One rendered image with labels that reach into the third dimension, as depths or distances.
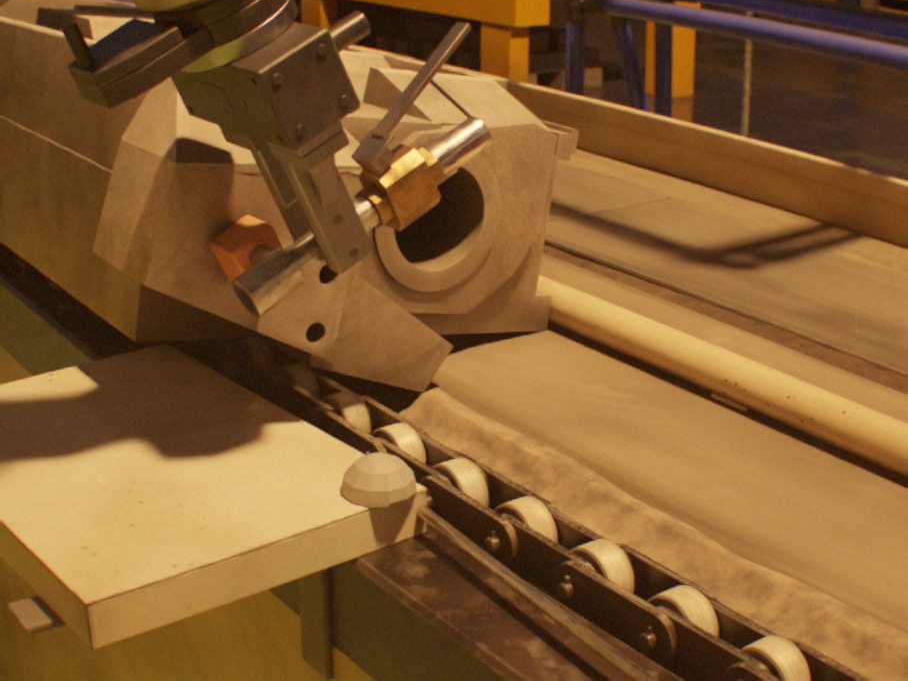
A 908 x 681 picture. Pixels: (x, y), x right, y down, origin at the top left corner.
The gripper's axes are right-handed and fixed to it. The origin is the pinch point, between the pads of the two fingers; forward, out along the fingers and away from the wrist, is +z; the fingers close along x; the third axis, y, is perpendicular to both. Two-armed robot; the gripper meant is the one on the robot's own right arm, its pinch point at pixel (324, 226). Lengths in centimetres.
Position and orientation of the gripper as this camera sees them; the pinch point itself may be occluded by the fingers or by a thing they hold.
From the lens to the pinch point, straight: 84.2
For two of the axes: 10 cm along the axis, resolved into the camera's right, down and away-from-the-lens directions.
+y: 7.4, -5.7, 3.6
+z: 3.4, 7.7, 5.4
